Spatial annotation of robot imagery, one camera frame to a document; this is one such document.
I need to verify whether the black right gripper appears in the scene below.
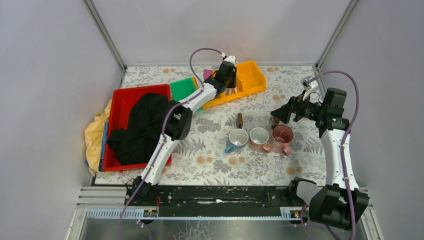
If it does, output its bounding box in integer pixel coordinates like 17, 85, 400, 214
270, 90, 326, 124

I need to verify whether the pink pumpkin-face mug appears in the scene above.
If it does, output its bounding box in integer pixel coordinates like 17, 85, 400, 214
271, 125, 294, 156

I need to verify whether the floral orange-handled mug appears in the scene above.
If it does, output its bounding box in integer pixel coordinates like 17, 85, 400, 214
249, 127, 272, 154

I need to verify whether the blue ceramic mug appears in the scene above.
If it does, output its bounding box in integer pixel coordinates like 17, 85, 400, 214
224, 128, 249, 154

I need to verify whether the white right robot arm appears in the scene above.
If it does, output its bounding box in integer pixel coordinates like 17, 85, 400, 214
270, 88, 369, 231

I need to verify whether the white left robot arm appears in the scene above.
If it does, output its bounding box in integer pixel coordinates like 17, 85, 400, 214
132, 55, 237, 206

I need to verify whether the yellow bin with toothpaste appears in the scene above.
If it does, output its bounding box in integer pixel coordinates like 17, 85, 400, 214
192, 76, 224, 112

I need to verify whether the pink toothpaste tube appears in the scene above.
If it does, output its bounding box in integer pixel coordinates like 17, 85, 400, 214
203, 69, 214, 80

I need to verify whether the red plastic tray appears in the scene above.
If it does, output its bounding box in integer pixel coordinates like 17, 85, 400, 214
102, 84, 171, 172

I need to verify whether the yellow bin with toothbrushes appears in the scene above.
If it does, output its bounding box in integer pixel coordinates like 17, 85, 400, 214
222, 70, 246, 104

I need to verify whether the yellow bin with mugs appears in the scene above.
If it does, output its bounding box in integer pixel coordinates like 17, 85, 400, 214
236, 60, 267, 96

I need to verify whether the green plastic bin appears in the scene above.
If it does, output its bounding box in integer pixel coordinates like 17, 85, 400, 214
169, 77, 198, 103

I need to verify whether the black cloth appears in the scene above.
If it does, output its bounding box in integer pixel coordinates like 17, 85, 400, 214
107, 93, 169, 166

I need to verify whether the yellow cloth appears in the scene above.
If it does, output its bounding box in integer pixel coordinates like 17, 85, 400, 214
84, 100, 112, 177

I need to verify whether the blue cloth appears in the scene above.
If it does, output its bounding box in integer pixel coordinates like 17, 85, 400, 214
98, 121, 109, 172

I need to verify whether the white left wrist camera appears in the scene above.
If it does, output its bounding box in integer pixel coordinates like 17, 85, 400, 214
223, 55, 236, 66

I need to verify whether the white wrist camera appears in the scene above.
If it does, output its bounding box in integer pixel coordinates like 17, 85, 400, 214
300, 76, 318, 100
223, 55, 236, 66

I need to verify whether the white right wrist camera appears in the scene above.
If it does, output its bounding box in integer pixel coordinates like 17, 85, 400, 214
300, 76, 318, 100

